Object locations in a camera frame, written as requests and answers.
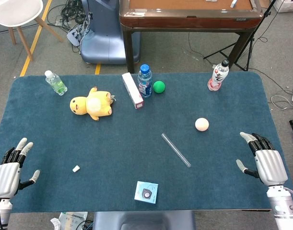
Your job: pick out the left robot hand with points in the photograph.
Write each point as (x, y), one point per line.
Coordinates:
(7, 175)

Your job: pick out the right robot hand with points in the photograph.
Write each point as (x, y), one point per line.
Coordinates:
(271, 165)

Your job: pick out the small white cap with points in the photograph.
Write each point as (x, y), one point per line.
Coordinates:
(76, 168)

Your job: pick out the transparent glass test tube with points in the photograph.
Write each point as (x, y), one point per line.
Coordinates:
(176, 150)

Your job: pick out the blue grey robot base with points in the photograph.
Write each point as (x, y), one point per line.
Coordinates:
(105, 36)

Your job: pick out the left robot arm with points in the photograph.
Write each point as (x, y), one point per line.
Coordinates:
(3, 210)

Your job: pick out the clear plastic bag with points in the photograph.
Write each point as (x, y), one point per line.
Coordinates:
(72, 219)

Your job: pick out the cream peach ball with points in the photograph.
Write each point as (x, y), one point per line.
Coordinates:
(202, 124)

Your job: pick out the black cap pink drink bottle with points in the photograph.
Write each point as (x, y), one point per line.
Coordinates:
(217, 79)

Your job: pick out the clear bottle green label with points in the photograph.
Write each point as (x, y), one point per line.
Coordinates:
(56, 83)

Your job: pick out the teal table mat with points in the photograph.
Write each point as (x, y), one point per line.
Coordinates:
(112, 143)

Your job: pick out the yellow plush duck toy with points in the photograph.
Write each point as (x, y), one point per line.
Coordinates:
(98, 103)

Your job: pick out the light blue speaker box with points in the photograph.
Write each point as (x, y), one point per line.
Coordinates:
(146, 192)

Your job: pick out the green ball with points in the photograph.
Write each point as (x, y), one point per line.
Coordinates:
(159, 87)

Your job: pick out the blue cap drink bottle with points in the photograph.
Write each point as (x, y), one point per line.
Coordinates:
(145, 83)

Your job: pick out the white pink toothpaste box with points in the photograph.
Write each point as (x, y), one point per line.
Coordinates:
(133, 91)

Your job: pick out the grey power strip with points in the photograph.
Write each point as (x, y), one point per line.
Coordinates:
(73, 36)

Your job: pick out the black tripod stand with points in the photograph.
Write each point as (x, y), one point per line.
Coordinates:
(268, 10)

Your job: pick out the white chair wooden legs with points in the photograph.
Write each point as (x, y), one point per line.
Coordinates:
(14, 9)

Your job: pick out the brown mahjong table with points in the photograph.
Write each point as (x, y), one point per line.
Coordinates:
(184, 21)

